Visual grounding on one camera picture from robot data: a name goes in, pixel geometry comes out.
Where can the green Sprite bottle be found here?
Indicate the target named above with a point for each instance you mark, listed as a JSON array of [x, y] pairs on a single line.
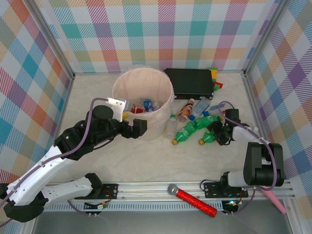
[[208, 137], [207, 120], [185, 132]]

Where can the red label plastic bottle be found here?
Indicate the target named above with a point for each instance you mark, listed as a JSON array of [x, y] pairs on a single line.
[[137, 109]]

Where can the cream plastic waste bin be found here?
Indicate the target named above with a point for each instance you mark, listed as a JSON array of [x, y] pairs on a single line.
[[156, 126]]

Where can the clear bottle light blue label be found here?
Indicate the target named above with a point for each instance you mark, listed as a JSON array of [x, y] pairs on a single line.
[[202, 106]]

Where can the Pocari Sweat bottle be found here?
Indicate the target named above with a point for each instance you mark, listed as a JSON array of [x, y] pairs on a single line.
[[147, 103]]

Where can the brown Nescafe coffee bottle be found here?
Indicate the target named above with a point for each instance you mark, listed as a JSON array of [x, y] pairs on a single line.
[[186, 111]]

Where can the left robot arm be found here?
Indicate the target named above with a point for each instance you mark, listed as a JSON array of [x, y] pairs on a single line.
[[36, 175]]

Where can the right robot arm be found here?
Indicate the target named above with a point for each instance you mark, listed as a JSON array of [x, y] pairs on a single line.
[[263, 165]]

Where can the red toy block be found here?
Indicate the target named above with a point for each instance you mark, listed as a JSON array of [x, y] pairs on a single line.
[[218, 85]]

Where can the black hard case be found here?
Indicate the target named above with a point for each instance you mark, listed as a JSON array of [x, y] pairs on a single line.
[[187, 83]]

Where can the yellow toy block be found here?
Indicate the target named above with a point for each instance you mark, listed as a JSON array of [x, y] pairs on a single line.
[[214, 74]]

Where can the small circuit board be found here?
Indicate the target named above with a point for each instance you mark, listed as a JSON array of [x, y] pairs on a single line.
[[231, 203], [102, 206]]

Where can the red glitter microphone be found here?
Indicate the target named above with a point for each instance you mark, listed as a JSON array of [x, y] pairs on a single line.
[[195, 200]]

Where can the pink microphone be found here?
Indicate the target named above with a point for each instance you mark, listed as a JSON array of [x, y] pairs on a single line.
[[276, 202]]

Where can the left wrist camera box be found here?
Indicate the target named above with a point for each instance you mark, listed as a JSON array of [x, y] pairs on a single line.
[[117, 104]]

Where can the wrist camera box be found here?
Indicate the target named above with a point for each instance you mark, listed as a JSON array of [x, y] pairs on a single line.
[[117, 104], [232, 115]]

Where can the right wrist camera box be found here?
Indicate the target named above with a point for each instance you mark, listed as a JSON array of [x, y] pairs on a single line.
[[232, 115]]

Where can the aluminium table side rail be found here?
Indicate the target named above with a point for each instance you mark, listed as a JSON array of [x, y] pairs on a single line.
[[258, 109]]

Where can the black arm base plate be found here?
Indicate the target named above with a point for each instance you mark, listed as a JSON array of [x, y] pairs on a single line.
[[212, 190], [109, 190]]

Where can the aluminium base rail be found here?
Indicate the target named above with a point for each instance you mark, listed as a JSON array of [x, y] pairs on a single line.
[[146, 190]]

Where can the aluminium frame post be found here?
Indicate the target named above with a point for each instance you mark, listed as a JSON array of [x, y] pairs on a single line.
[[265, 36], [52, 39]]

